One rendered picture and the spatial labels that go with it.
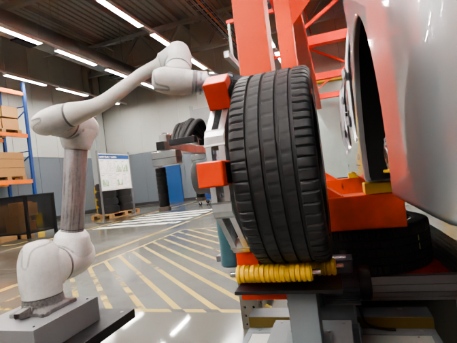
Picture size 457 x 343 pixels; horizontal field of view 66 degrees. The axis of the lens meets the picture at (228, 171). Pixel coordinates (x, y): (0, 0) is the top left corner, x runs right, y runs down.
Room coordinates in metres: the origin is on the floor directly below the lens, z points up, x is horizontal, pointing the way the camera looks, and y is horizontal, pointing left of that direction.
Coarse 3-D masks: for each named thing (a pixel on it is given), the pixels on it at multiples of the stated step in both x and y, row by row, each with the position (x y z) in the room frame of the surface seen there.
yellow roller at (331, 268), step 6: (270, 264) 1.26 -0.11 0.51; (312, 264) 1.21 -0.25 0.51; (318, 264) 1.20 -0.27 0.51; (324, 264) 1.20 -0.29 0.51; (330, 264) 1.20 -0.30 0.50; (336, 264) 1.21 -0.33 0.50; (342, 264) 1.20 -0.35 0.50; (324, 270) 1.20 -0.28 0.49; (330, 270) 1.19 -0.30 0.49; (336, 270) 1.19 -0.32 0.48
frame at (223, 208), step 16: (224, 112) 1.11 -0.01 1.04; (208, 128) 1.07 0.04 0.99; (224, 128) 1.05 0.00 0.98; (208, 144) 1.04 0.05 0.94; (224, 144) 1.03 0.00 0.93; (208, 160) 1.04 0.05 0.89; (224, 160) 1.03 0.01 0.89; (224, 192) 1.03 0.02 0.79; (224, 208) 1.03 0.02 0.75; (224, 224) 1.08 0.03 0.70; (240, 224) 1.10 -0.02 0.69; (240, 240) 1.14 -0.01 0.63
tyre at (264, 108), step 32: (256, 96) 1.01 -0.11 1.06; (288, 96) 0.98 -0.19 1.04; (256, 128) 0.96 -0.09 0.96; (288, 128) 0.93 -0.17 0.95; (256, 160) 0.94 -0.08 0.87; (288, 160) 0.92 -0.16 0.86; (256, 192) 0.95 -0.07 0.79; (288, 192) 0.93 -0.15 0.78; (320, 192) 0.92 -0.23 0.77; (256, 224) 0.99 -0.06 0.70; (288, 224) 0.97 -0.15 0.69; (320, 224) 0.95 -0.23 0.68; (256, 256) 1.09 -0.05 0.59; (288, 256) 1.07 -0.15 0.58; (320, 256) 1.05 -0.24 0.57
